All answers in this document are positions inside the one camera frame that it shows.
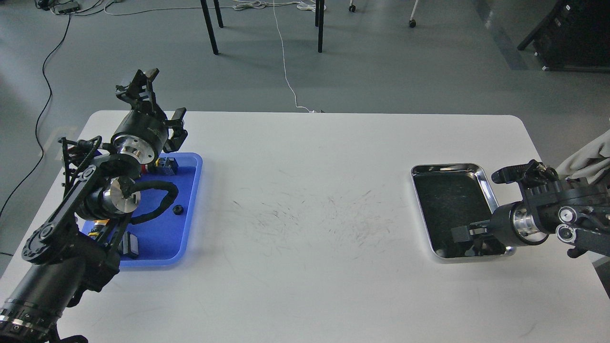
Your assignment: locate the steel metal tray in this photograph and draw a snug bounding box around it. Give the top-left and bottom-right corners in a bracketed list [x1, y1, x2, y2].
[410, 163, 516, 263]

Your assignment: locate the yellow push button switch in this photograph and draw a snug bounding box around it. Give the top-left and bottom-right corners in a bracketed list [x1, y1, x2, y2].
[88, 220, 110, 239]

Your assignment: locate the black square button switch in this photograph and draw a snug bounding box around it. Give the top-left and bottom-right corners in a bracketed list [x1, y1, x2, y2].
[118, 232, 139, 259]

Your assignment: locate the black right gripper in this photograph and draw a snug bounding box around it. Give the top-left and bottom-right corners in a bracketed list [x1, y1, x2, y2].
[450, 202, 549, 247]

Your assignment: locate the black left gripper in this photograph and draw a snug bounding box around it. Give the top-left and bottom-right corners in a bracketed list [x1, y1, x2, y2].
[111, 68, 188, 164]

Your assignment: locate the black table leg left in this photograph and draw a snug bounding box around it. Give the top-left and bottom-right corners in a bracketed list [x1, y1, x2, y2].
[200, 0, 224, 56]

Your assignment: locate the blue plastic tray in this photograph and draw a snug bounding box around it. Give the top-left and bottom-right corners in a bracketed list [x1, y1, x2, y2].
[81, 152, 203, 266]

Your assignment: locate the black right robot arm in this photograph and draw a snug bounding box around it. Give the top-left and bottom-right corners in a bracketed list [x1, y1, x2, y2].
[451, 159, 610, 258]

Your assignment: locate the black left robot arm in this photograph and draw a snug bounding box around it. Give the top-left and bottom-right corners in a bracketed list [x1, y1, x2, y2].
[0, 68, 188, 343]

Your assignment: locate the black table leg right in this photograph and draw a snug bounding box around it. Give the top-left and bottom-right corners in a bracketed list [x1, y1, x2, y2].
[314, 0, 326, 53]

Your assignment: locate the black floor cable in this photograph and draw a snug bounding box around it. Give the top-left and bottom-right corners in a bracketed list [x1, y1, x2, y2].
[0, 0, 115, 258]

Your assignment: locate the black equipment cabinet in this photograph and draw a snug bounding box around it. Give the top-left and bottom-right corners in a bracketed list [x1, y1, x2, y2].
[517, 0, 610, 73]

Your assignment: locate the black power strip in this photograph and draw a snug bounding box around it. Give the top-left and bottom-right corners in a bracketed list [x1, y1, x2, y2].
[34, 0, 81, 15]

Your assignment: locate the white floor cable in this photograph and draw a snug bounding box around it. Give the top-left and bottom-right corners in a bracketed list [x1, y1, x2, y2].
[102, 0, 327, 113]

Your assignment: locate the black table leg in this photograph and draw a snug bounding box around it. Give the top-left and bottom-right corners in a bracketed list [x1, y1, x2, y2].
[314, 0, 326, 53]
[200, 0, 224, 56]

